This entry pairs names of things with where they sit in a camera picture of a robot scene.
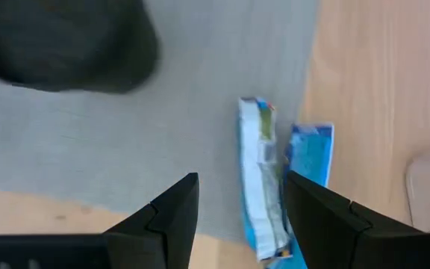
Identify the potted green plant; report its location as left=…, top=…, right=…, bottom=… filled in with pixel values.
left=0, top=0, right=162, bottom=94

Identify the clear plastic bin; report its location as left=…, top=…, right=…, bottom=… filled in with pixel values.
left=404, top=149, right=430, bottom=235

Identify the grey table mat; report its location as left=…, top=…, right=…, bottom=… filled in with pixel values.
left=0, top=0, right=319, bottom=244

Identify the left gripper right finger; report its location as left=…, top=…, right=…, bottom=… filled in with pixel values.
left=284, top=170, right=425, bottom=269

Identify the blue white granola bar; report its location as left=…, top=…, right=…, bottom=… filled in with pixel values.
left=237, top=96, right=293, bottom=262

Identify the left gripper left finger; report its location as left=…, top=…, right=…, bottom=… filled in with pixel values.
left=102, top=172, right=200, bottom=269

